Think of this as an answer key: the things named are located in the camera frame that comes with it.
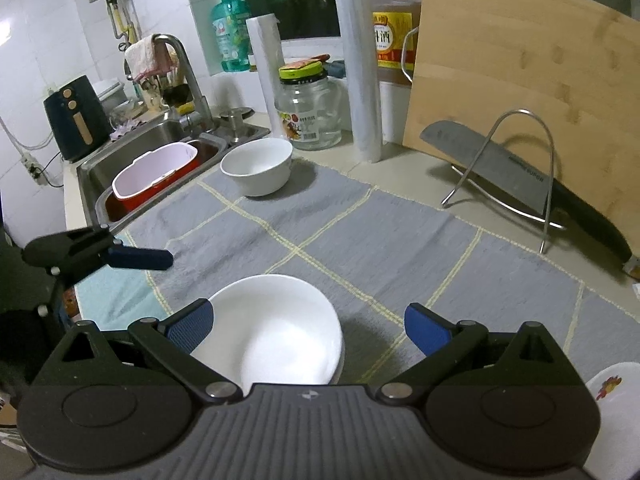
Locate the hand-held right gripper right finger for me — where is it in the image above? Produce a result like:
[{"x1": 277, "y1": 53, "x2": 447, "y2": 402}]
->
[{"x1": 375, "y1": 302, "x2": 596, "y2": 406}]

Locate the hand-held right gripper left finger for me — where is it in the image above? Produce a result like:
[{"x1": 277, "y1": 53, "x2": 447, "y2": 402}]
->
[{"x1": 37, "y1": 298, "x2": 241, "y2": 406}]

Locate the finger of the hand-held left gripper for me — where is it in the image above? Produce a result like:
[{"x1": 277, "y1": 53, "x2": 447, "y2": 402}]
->
[{"x1": 22, "y1": 226, "x2": 175, "y2": 281}]

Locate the white floral plate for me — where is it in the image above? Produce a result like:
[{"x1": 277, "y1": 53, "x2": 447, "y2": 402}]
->
[{"x1": 584, "y1": 362, "x2": 640, "y2": 480}]

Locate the red white plastic container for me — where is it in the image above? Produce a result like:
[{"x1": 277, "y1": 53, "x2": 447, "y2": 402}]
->
[{"x1": 110, "y1": 142, "x2": 200, "y2": 214}]

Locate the grey checked mat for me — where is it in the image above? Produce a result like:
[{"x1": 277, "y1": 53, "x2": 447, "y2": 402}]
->
[{"x1": 75, "y1": 155, "x2": 640, "y2": 387}]

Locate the steel sink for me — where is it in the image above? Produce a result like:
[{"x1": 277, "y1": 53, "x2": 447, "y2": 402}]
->
[{"x1": 77, "y1": 114, "x2": 271, "y2": 226}]

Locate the white power strip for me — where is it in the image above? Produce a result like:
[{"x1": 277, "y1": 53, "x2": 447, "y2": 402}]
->
[{"x1": 19, "y1": 154, "x2": 49, "y2": 186}]

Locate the dark blue air fryer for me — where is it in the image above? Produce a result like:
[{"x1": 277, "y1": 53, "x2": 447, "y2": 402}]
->
[{"x1": 43, "y1": 74, "x2": 111, "y2": 164}]

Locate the metal sink knob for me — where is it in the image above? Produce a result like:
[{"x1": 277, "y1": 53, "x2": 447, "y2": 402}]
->
[{"x1": 219, "y1": 107, "x2": 256, "y2": 144}]

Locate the steel faucet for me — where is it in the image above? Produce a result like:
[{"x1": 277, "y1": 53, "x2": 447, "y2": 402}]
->
[{"x1": 124, "y1": 33, "x2": 216, "y2": 134}]

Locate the pink dish rag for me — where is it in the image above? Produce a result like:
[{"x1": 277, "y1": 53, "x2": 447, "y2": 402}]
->
[{"x1": 124, "y1": 34, "x2": 179, "y2": 84}]

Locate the glass jar yellow lid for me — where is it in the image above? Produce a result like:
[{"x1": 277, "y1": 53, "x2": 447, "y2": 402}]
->
[{"x1": 273, "y1": 58, "x2": 345, "y2": 151}]

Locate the green dish soap bottle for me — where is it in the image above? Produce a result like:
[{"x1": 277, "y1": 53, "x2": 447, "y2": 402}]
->
[{"x1": 209, "y1": 0, "x2": 251, "y2": 74}]

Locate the water heater pipe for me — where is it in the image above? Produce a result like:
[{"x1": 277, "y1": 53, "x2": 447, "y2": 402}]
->
[{"x1": 104, "y1": 0, "x2": 139, "y2": 51}]

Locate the bamboo cutting board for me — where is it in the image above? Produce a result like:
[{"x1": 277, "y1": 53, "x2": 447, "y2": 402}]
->
[{"x1": 399, "y1": 0, "x2": 640, "y2": 262}]

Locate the amber cooking oil bottle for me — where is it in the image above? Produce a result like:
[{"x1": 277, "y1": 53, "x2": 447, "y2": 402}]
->
[{"x1": 366, "y1": 0, "x2": 425, "y2": 86}]

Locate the dark window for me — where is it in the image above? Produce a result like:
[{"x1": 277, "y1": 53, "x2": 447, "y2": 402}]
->
[{"x1": 234, "y1": 0, "x2": 371, "y2": 41}]

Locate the steel cleaver black handle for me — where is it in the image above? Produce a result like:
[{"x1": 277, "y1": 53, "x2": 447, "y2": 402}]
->
[{"x1": 418, "y1": 119, "x2": 632, "y2": 264}]

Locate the wire cutting board rack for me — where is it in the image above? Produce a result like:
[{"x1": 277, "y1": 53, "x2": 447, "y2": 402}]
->
[{"x1": 441, "y1": 108, "x2": 569, "y2": 255}]

